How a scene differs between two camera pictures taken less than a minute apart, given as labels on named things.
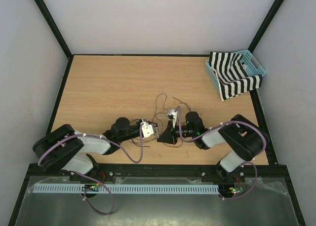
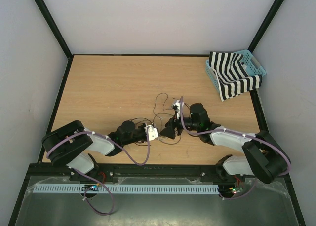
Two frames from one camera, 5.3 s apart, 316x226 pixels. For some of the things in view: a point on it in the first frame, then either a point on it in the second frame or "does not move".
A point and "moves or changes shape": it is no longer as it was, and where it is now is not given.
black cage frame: [40, 2] does not move
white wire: [156, 132] moves or changes shape
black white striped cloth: [231, 76] does not move
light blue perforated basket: [251, 63] does not move
